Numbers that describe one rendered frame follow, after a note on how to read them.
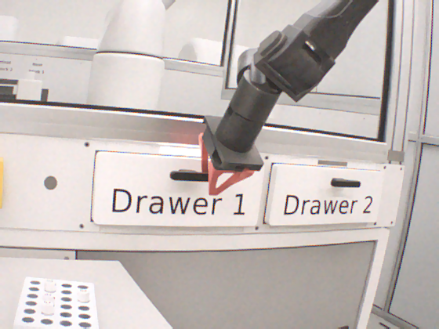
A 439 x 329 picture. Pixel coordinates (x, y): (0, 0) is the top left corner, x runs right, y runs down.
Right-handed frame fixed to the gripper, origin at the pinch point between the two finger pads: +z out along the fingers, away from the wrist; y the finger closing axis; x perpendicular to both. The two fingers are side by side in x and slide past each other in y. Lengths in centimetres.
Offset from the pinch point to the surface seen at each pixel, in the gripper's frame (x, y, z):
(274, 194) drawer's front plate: -14.0, 1.0, 3.1
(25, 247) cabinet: 28.6, -3.2, 13.7
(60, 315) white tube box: 27.0, -25.3, -5.1
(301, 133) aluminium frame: -19.1, 8.7, -5.2
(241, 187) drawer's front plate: -7.0, 1.6, 2.3
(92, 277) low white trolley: 19.4, -12.0, 8.4
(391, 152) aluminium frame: -45.6, 8.0, -4.2
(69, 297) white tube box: 25.4, -22.0, -3.2
